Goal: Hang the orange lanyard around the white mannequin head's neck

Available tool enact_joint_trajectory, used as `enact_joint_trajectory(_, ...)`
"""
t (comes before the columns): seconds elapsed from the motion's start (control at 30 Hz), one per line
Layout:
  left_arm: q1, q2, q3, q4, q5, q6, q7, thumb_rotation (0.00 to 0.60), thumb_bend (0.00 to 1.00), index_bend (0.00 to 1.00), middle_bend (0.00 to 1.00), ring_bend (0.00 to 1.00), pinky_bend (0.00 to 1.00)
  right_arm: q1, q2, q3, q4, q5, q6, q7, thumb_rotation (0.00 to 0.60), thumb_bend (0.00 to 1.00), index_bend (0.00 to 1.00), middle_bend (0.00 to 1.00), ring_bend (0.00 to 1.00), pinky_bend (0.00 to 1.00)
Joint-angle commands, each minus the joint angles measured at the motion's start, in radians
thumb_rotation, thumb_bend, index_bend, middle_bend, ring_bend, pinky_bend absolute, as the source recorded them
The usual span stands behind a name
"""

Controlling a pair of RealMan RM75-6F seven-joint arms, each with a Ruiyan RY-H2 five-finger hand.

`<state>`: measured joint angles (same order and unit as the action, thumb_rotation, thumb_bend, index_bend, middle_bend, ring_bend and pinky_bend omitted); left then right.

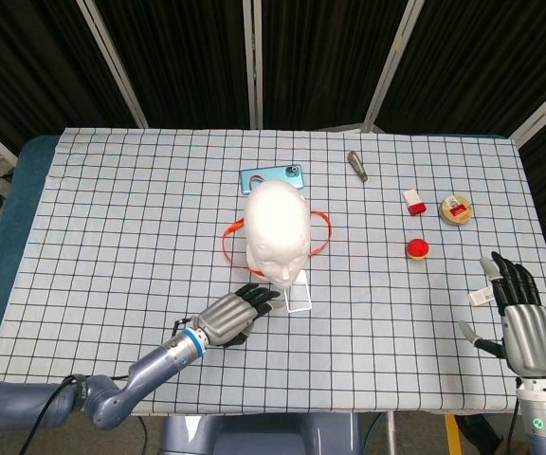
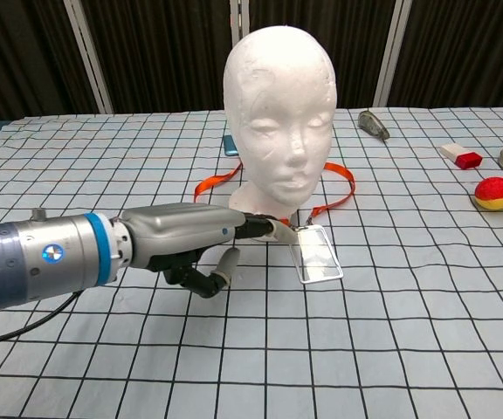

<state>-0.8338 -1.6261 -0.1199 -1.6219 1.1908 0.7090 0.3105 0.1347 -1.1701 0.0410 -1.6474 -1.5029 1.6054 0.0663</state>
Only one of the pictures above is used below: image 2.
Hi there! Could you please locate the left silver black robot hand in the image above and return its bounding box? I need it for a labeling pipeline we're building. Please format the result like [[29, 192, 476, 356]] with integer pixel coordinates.
[[118, 203, 300, 300]]

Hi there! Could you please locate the orange lanyard strap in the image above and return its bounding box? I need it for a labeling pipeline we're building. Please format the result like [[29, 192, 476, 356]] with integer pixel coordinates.
[[193, 161, 356, 228]]

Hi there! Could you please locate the white clear badge holder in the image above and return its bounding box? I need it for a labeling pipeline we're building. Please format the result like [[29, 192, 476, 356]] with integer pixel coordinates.
[[288, 224, 344, 285]]

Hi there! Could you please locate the white foam mannequin head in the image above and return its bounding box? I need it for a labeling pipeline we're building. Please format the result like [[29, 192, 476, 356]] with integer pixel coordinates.
[[223, 24, 338, 244]]

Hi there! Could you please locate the red and white small box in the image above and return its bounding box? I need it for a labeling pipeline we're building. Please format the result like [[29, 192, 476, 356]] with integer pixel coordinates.
[[439, 142, 484, 171]]

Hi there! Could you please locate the red and yellow ball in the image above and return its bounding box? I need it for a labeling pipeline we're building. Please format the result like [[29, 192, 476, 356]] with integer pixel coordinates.
[[473, 175, 503, 213]]

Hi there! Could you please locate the black folding screen white frame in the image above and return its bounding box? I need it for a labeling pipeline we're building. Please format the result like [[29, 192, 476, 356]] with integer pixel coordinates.
[[0, 0, 503, 126]]

